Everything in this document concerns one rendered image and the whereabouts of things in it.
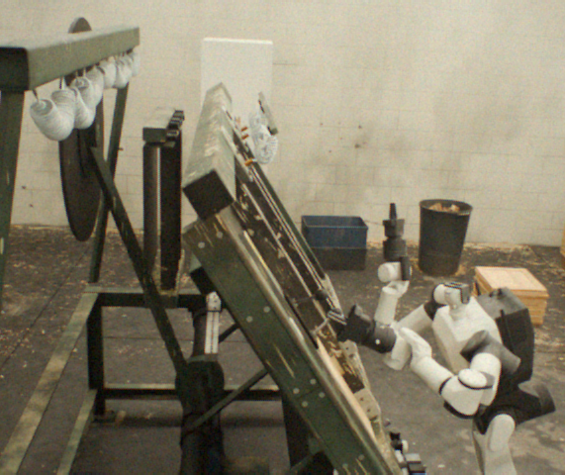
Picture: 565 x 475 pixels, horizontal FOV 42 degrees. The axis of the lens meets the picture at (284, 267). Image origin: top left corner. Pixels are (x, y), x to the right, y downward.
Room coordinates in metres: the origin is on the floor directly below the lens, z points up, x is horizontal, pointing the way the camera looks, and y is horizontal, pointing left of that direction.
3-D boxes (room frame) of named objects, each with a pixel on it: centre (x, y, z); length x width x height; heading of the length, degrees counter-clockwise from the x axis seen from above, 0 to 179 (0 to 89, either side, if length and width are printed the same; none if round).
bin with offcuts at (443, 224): (6.82, -1.50, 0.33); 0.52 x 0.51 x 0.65; 3
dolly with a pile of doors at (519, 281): (5.54, -1.75, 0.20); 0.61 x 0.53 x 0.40; 3
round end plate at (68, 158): (2.68, 0.73, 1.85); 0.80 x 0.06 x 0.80; 5
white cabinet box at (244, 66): (6.53, 0.50, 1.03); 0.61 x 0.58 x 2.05; 3
